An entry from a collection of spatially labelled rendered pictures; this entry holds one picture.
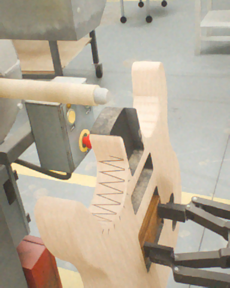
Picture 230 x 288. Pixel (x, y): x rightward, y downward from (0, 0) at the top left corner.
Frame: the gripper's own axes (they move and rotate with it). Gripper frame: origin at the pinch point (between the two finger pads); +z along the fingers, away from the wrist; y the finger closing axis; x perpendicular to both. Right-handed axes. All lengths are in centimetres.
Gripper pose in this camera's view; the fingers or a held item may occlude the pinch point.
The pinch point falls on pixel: (154, 228)
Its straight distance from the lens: 62.0
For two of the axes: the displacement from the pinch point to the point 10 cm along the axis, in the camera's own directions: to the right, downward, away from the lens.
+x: -1.8, -7.6, -6.2
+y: 3.6, -6.4, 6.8
